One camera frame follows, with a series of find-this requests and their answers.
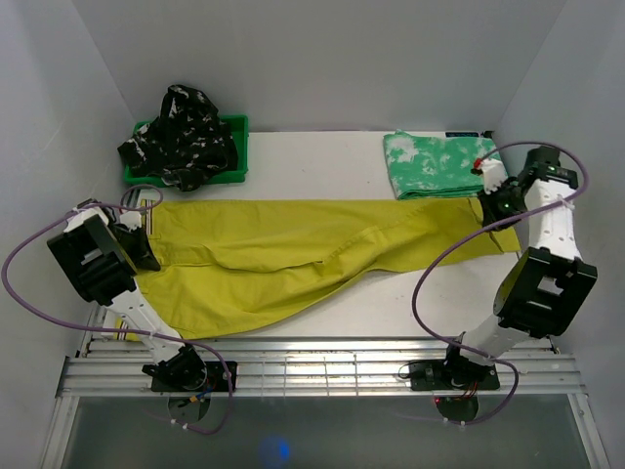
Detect yellow trousers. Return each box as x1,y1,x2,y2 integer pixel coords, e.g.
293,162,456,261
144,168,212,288
137,197,520,339

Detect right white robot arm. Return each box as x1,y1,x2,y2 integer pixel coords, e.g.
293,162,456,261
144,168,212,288
440,146,598,388

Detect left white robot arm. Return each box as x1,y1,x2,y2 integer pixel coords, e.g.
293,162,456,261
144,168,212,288
47,198,207,391

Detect green white tie-dye folded garment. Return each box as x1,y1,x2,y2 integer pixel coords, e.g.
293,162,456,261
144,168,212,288
383,131,503,200

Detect black white patterned garment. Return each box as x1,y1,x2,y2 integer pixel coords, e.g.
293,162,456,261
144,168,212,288
118,84,238,192

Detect green plastic bin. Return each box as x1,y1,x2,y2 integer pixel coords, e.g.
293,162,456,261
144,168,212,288
121,113,251,190

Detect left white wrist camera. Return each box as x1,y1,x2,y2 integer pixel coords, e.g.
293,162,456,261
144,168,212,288
119,210,144,233

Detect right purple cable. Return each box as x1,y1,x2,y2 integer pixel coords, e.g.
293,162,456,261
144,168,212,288
390,141,592,427

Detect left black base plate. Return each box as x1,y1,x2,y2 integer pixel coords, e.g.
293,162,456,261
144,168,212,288
149,361,238,393

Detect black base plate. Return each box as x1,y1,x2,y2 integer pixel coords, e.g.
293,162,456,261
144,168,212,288
149,361,238,393
408,360,500,391

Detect aluminium rail frame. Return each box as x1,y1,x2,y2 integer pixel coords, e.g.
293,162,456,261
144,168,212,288
41,335,614,468

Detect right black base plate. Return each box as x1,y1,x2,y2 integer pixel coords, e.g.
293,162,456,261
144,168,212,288
408,360,500,391

